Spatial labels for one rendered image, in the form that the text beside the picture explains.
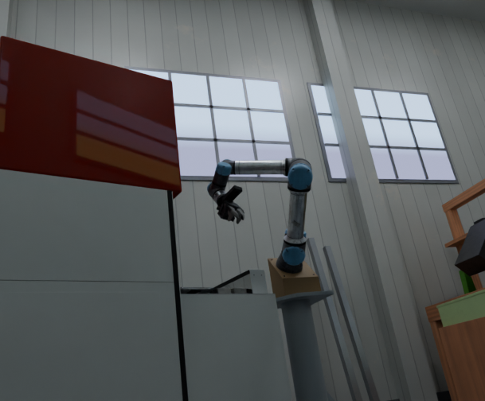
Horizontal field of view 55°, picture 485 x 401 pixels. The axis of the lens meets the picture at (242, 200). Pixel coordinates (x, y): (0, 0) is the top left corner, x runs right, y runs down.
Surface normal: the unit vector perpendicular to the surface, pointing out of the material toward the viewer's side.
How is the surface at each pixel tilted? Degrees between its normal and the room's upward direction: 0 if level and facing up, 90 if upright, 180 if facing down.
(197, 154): 90
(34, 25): 90
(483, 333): 90
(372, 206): 90
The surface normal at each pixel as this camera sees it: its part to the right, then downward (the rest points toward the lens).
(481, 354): -0.96, 0.02
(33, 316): 0.54, -0.39
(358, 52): 0.29, -0.40
